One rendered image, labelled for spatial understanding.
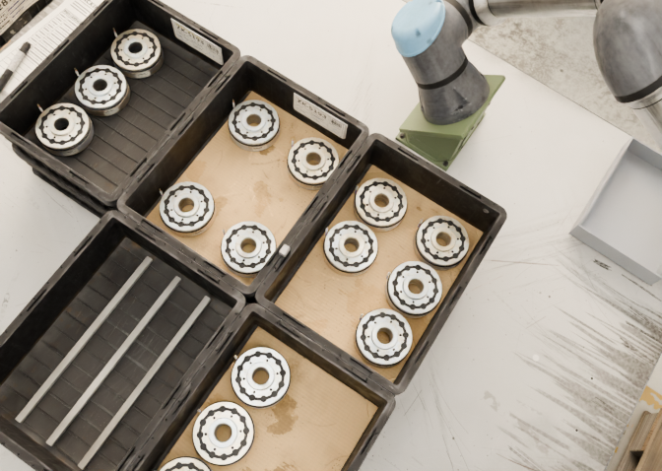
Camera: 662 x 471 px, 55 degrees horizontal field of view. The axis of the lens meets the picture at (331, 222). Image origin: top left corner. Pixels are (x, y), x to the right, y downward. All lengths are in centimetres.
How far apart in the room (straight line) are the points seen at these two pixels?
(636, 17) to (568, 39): 169
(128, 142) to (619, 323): 109
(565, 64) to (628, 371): 146
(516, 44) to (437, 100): 130
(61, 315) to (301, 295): 44
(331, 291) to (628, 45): 64
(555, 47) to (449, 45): 140
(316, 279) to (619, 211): 72
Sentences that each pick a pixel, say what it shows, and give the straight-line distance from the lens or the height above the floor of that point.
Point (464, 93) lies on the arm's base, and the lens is 137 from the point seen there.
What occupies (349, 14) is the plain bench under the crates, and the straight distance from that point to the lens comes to 168.
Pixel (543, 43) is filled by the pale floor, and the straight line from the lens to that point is 269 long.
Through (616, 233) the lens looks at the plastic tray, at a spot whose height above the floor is 72.
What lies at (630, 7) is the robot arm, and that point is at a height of 128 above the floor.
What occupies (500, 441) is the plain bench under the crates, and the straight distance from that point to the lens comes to 137.
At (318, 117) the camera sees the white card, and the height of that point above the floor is 88.
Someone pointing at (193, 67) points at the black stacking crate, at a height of 83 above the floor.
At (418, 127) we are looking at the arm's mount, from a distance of 143.
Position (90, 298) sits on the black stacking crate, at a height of 83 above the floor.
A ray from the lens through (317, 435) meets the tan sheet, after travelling 118.
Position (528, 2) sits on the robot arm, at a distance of 127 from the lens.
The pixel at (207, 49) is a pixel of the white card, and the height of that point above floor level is 88.
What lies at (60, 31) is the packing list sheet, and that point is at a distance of 171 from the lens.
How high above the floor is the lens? 200
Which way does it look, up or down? 69 degrees down
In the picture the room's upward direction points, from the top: 11 degrees clockwise
